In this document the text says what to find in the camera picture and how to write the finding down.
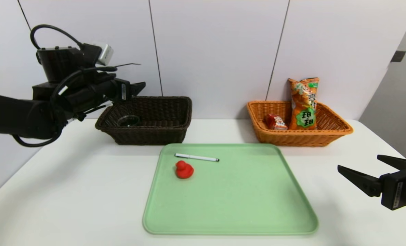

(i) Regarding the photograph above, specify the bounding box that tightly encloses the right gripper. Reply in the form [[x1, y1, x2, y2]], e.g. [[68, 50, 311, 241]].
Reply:
[[337, 154, 406, 211]]

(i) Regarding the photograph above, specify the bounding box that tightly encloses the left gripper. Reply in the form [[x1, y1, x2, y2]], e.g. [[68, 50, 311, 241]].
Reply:
[[103, 78, 146, 101]]

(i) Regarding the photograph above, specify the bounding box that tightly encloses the red rubber duck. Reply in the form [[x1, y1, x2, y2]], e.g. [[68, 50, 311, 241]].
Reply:
[[175, 160, 194, 179]]

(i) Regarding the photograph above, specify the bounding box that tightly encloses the orange snack bag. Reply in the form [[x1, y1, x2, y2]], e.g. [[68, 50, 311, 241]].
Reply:
[[288, 78, 320, 131]]

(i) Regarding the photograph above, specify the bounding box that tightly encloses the red milk carton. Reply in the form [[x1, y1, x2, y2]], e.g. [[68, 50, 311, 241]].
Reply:
[[264, 114, 288, 131]]

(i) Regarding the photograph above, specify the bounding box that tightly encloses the dark brown wicker basket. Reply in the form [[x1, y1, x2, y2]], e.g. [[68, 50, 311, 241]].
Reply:
[[95, 96, 193, 145]]

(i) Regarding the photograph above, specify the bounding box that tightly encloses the orange wicker basket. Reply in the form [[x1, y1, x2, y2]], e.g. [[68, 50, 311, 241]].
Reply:
[[246, 100, 354, 147]]

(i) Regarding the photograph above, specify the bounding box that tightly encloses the white pen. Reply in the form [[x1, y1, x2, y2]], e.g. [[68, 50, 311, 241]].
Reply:
[[175, 153, 220, 162]]

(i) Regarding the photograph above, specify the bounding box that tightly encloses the green plastic tray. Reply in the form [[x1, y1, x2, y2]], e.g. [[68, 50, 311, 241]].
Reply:
[[143, 143, 318, 235]]

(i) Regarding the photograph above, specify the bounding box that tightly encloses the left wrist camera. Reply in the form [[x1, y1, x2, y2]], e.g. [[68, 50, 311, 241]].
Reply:
[[99, 44, 114, 66]]

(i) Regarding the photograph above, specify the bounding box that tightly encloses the left camera cable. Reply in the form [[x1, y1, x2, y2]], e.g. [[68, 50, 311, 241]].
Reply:
[[30, 24, 86, 51]]

